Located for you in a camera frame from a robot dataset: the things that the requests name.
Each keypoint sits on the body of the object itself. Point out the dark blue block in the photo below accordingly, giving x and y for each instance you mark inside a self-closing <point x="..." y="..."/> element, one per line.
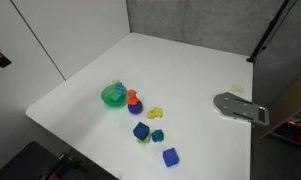
<point x="141" y="131"/>

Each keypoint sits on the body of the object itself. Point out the green block in bowl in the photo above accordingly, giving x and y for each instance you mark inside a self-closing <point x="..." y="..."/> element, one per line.
<point x="115" y="96"/>

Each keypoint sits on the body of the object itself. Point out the lime green block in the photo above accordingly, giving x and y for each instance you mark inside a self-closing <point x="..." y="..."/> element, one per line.
<point x="145" y="141"/>

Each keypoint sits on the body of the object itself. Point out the bright blue block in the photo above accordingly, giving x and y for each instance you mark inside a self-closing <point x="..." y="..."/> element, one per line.
<point x="170" y="157"/>

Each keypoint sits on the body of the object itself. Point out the orange toy figure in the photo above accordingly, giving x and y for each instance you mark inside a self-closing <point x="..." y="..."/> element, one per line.
<point x="132" y="98"/>

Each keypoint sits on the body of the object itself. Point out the purple ball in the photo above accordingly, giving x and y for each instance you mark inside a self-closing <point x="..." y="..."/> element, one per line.
<point x="135" y="107"/>

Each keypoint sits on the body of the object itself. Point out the yellow toy figure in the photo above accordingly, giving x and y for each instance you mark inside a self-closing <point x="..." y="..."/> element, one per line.
<point x="155" y="112"/>

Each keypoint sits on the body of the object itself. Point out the light blue toy figure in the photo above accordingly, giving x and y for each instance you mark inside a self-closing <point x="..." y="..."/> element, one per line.
<point x="120" y="88"/>

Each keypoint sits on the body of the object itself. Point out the small yellow toy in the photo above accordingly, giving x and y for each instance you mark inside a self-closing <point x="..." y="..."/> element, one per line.
<point x="115" y="81"/>

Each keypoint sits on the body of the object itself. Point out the green bowl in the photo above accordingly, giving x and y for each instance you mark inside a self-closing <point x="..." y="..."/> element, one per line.
<point x="106" y="93"/>

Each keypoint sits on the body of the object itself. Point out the teal toy figure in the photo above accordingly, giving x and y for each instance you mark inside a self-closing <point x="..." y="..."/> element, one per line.
<point x="157" y="135"/>

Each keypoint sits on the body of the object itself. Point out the grey metal mounting plate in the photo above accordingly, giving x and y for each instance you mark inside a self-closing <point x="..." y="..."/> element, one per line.
<point x="233" y="106"/>

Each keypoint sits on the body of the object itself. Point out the pale yellow sticky note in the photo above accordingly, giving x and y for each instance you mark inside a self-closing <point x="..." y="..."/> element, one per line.
<point x="237" y="88"/>

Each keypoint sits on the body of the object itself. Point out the wooden shelf unit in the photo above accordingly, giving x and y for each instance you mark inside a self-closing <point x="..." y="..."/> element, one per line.
<point x="285" y="107"/>

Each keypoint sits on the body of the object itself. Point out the black camera stand pole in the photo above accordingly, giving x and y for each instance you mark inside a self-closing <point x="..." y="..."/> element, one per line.
<point x="272" y="24"/>

